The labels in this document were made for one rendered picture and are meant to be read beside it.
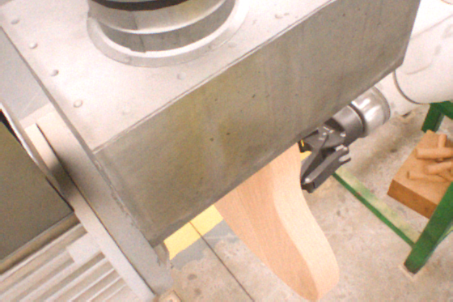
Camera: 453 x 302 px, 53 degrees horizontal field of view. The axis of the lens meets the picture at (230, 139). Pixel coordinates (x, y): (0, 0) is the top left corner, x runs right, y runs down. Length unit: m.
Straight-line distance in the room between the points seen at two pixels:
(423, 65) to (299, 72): 0.42
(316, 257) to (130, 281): 0.28
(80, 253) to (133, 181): 0.17
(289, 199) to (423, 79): 0.29
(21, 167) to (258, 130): 0.18
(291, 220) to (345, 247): 1.26
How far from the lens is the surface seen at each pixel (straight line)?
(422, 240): 1.63
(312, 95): 0.38
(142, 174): 0.30
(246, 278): 1.83
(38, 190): 0.39
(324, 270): 0.68
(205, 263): 1.87
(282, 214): 0.61
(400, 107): 0.85
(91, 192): 0.46
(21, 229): 0.42
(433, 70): 0.74
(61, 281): 0.48
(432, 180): 1.92
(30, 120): 0.90
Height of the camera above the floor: 1.73
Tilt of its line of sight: 54 degrees down
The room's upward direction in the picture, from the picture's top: 10 degrees counter-clockwise
